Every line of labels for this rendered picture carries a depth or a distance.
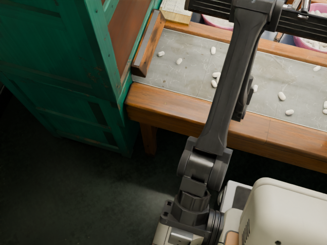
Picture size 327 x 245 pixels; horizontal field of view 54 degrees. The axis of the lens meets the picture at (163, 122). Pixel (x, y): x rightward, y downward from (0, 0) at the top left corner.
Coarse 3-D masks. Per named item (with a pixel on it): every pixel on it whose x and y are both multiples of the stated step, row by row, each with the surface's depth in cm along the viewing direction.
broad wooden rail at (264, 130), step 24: (144, 96) 133; (168, 96) 133; (144, 120) 144; (168, 120) 135; (192, 120) 129; (264, 120) 129; (240, 144) 137; (264, 144) 129; (288, 144) 125; (312, 144) 125; (312, 168) 138
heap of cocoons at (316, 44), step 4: (312, 12) 152; (316, 12) 152; (324, 16) 153; (304, 40) 146; (308, 40) 146; (312, 40) 146; (308, 44) 145; (312, 44) 146; (316, 44) 145; (320, 44) 146; (324, 44) 145; (316, 48) 144; (320, 48) 144; (324, 48) 144
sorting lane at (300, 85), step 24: (168, 48) 144; (192, 48) 144; (216, 48) 144; (168, 72) 140; (192, 72) 140; (264, 72) 140; (288, 72) 140; (312, 72) 140; (192, 96) 136; (264, 96) 136; (288, 96) 136; (312, 96) 136; (288, 120) 132; (312, 120) 132
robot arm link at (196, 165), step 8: (192, 152) 72; (200, 152) 73; (208, 152) 74; (192, 160) 71; (200, 160) 71; (208, 160) 71; (192, 168) 71; (200, 168) 70; (208, 168) 70; (184, 176) 71; (192, 176) 72; (200, 176) 71; (208, 176) 70; (184, 184) 71; (192, 184) 71; (200, 184) 70; (192, 192) 71; (200, 192) 70
